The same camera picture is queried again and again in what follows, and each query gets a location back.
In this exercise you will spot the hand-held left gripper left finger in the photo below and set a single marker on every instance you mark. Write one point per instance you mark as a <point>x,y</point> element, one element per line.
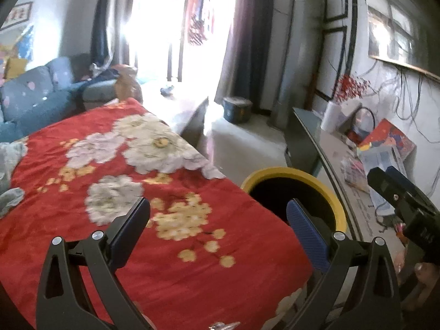
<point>130,227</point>

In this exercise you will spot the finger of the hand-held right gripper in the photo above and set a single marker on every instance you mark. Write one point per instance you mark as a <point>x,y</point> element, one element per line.
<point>385,187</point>
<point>405,182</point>

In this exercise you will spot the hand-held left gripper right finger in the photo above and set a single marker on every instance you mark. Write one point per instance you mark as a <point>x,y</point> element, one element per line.
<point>306,233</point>

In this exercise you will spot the yellow-rimmed black bin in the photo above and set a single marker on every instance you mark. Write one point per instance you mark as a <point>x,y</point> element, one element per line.
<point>275,192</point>

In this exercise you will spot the person's right hand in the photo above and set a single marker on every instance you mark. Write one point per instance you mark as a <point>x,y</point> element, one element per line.
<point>426,275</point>

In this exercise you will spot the person's left hand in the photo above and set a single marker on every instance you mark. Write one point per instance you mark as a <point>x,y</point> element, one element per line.
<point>142,312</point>

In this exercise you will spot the white and blue printed box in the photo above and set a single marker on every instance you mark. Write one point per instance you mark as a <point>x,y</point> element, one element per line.
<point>381,161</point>

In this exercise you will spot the pink striped packet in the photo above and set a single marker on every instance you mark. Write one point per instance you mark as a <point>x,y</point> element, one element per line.
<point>353,172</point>

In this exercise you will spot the red printed box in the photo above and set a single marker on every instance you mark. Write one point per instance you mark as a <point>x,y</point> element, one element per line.
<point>388,137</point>

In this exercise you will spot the red floral blanket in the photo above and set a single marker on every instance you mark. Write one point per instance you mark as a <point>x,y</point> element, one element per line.
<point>51,220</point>

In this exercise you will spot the white paper roll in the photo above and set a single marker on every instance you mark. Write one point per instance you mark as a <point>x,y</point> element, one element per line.
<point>330,117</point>

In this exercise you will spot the red berry branches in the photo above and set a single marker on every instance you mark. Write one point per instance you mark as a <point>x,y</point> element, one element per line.
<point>350,87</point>

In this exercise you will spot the low coffee table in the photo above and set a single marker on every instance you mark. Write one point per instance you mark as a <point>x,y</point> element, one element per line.
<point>178,110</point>

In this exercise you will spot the grey-green crumpled cloth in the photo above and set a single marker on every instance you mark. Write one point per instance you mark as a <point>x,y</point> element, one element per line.
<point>10,158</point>

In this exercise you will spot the small black object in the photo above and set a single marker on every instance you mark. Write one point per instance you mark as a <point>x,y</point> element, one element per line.
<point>167,90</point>

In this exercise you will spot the blue storage box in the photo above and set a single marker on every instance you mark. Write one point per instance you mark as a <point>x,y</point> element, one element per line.
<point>237,110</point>

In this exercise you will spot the brown paper bag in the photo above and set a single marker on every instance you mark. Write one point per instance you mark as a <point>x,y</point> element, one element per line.
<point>129,84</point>

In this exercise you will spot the silver standing air conditioner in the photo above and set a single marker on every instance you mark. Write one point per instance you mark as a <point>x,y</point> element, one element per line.
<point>299,58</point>

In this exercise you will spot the dark blue clothes heap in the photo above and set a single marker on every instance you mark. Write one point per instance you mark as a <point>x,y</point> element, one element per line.
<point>105,74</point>

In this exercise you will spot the blue heart-print sofa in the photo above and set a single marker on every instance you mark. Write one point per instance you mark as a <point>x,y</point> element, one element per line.
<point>34,99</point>

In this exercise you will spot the brown-framed glass door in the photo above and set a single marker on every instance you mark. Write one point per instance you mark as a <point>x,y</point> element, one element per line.
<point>173,41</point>

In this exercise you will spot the yellow pillow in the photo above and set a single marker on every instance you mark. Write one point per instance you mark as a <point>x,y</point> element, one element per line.
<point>16,68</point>

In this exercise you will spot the dark purple curtain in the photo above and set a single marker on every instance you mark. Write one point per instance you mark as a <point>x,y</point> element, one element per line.
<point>245,41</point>

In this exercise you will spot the dark blue curtain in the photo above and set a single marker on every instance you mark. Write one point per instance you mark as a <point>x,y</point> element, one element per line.
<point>103,17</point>

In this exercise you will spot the country map poster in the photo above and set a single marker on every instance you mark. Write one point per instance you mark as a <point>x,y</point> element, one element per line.
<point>25,43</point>

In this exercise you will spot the hanging colourful clothes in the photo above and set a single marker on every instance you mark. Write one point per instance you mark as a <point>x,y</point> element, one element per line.
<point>201,17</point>

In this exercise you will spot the framed calligraphy picture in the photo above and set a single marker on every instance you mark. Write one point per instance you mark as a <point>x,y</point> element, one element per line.
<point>19,15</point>

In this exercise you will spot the wall-mounted television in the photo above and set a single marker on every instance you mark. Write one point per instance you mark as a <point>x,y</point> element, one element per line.
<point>395,24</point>

